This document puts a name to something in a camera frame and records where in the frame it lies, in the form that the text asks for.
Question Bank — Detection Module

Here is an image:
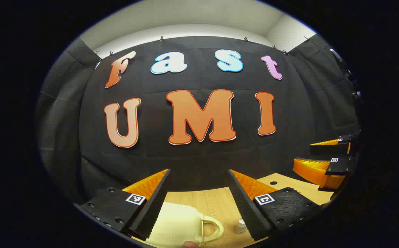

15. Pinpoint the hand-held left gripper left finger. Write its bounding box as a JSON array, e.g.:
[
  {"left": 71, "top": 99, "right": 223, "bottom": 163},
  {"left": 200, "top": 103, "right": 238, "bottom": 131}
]
[{"left": 74, "top": 168, "right": 172, "bottom": 241}]

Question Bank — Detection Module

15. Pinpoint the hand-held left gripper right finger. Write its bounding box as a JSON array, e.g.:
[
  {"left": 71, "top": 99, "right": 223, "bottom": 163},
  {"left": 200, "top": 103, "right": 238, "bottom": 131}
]
[{"left": 227, "top": 169, "right": 325, "bottom": 241}]

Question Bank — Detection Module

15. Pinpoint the white squeeze tube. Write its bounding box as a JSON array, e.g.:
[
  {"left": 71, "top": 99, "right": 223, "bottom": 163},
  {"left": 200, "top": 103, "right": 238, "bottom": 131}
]
[{"left": 234, "top": 219, "right": 248, "bottom": 235}]

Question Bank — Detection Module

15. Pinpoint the small cream yellow suitcase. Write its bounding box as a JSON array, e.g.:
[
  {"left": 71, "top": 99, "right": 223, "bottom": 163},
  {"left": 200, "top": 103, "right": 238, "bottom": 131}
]
[{"left": 131, "top": 201, "right": 225, "bottom": 248}]

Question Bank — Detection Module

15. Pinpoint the black phone holder stand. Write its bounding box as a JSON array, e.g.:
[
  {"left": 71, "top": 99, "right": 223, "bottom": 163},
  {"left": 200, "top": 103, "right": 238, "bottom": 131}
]
[{"left": 330, "top": 48, "right": 362, "bottom": 101}]

